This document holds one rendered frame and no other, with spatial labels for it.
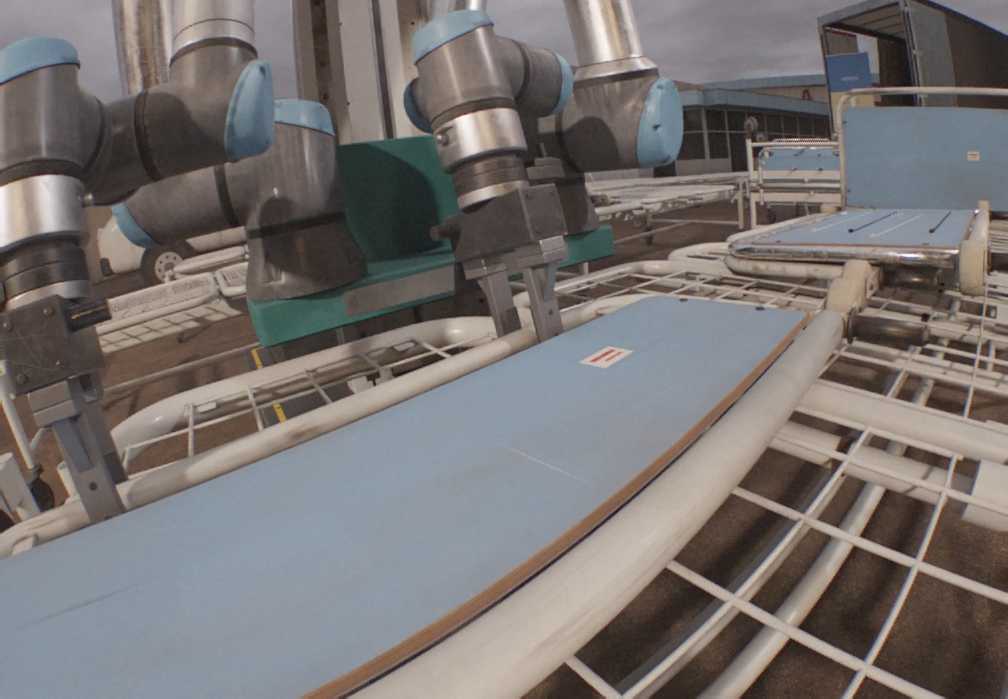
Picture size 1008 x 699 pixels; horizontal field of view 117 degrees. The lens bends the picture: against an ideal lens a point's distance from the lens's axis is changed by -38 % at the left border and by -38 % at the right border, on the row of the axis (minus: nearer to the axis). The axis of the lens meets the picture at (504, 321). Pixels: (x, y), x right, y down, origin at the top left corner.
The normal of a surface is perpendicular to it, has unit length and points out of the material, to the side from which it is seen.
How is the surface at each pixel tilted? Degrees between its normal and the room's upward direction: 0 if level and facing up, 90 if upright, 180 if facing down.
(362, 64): 90
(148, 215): 110
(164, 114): 83
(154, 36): 104
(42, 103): 80
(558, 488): 1
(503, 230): 90
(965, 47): 90
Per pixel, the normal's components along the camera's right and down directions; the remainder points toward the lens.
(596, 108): -0.69, 0.46
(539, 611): 0.06, -0.88
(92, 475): 0.61, -0.05
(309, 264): 0.38, -0.14
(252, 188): 0.34, 0.58
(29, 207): 0.76, -0.11
